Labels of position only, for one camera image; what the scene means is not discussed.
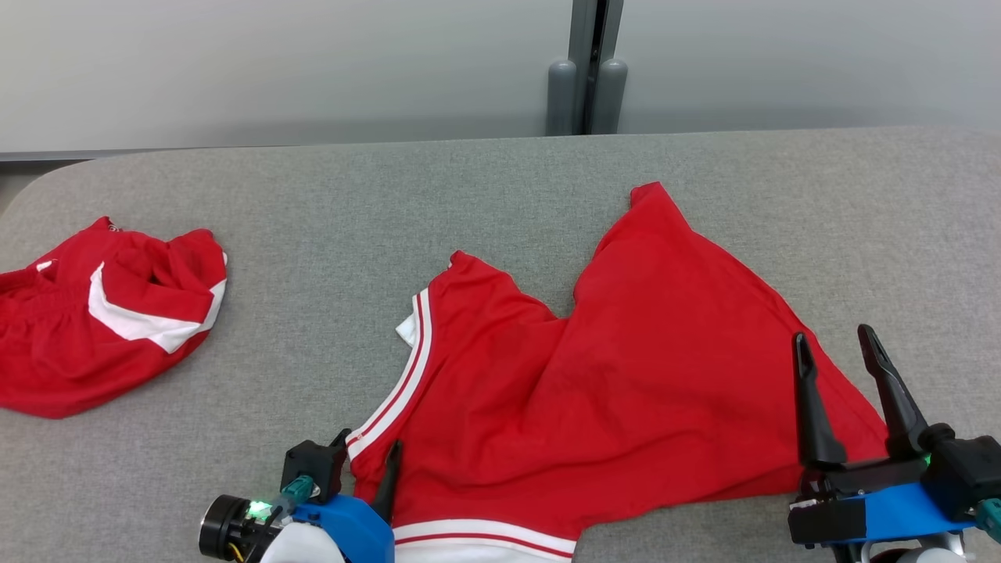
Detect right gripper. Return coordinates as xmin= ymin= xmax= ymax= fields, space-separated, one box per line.
xmin=792 ymin=324 xmax=933 ymax=503

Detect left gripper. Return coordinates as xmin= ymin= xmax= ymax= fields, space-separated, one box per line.
xmin=198 ymin=428 xmax=404 ymax=563

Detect red basketball jersey number 23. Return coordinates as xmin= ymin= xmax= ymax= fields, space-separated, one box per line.
xmin=344 ymin=181 xmax=892 ymax=563

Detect red shorts with white stripes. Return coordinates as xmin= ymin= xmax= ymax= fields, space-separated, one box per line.
xmin=0 ymin=217 xmax=228 ymax=420

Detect blue left camera bracket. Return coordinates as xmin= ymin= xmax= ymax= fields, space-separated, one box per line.
xmin=291 ymin=493 xmax=396 ymax=563

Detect blue camera bracket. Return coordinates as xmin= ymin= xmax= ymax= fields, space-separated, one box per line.
xmin=291 ymin=493 xmax=396 ymax=563
xmin=788 ymin=481 xmax=978 ymax=546

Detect teal left camera connector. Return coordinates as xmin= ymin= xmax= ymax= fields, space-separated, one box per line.
xmin=278 ymin=475 xmax=318 ymax=509

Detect teal camera connector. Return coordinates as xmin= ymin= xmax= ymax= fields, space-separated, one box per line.
xmin=974 ymin=499 xmax=1001 ymax=546
xmin=278 ymin=475 xmax=318 ymax=509

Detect blue right camera bracket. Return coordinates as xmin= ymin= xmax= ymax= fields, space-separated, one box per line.
xmin=788 ymin=481 xmax=978 ymax=546

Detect teal right camera connector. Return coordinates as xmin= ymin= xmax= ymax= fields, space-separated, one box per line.
xmin=974 ymin=499 xmax=1001 ymax=546

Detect grey cylindrical post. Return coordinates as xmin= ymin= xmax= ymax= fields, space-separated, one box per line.
xmin=594 ymin=59 xmax=629 ymax=135
xmin=546 ymin=59 xmax=578 ymax=137

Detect grey skirting rail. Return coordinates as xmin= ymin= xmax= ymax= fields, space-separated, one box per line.
xmin=0 ymin=145 xmax=267 ymax=163

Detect grey vertical partition frame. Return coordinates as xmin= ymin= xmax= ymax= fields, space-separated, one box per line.
xmin=569 ymin=0 xmax=625 ymax=135

